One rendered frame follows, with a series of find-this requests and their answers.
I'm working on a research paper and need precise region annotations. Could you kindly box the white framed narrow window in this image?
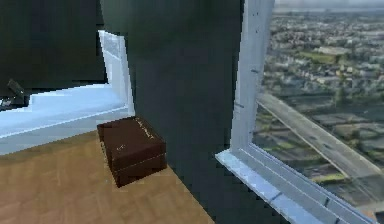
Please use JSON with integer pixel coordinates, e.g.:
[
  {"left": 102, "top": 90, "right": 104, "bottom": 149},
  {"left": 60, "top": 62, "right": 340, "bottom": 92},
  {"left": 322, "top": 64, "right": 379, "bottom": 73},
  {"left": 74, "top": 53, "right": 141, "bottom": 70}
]
[{"left": 98, "top": 29, "right": 136, "bottom": 117}]

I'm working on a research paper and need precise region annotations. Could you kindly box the dark brown box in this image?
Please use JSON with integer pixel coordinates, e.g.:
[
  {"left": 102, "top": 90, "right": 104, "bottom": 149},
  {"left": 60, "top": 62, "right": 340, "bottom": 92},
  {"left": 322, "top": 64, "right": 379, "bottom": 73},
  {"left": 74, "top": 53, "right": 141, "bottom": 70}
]
[{"left": 96, "top": 115, "right": 168, "bottom": 188}]

